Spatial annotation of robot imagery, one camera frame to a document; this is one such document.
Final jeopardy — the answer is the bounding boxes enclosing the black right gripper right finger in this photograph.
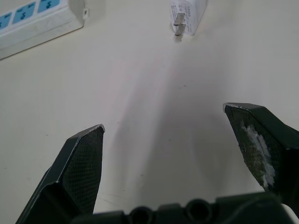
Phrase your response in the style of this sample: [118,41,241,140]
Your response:
[223,102,299,205]

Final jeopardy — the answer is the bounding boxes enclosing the white plug adapter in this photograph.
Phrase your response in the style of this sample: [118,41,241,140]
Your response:
[168,0,209,37]

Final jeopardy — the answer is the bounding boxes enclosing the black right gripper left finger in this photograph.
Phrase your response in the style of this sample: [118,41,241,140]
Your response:
[15,124,106,224]

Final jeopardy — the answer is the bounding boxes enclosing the white power strip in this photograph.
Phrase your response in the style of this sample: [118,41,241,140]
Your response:
[0,0,90,61]

